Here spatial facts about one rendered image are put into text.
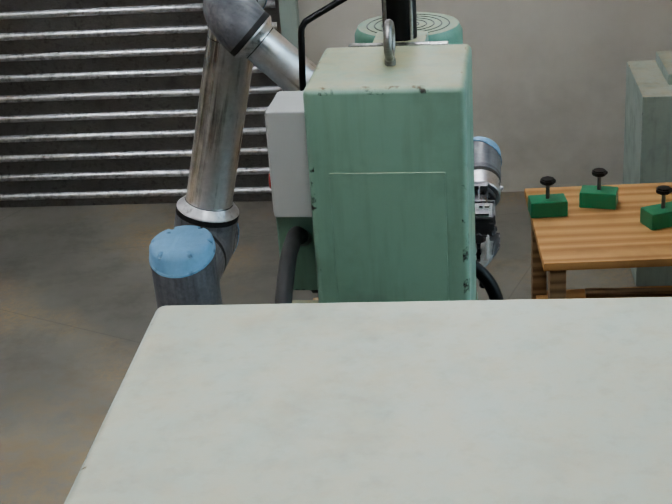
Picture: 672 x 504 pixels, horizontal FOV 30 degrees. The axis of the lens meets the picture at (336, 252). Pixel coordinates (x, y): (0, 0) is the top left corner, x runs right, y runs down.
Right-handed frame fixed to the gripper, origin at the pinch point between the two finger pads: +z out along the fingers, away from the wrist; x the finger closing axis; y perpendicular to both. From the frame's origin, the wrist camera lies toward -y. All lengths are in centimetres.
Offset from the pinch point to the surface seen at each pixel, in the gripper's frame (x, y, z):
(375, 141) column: -10, 81, 56
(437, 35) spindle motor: -4, 75, 23
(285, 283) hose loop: -23, 67, 70
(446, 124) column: -1, 83, 55
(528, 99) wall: 11, -134, -234
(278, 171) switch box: -25, 75, 55
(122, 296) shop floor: -139, -138, -123
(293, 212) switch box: -23, 69, 57
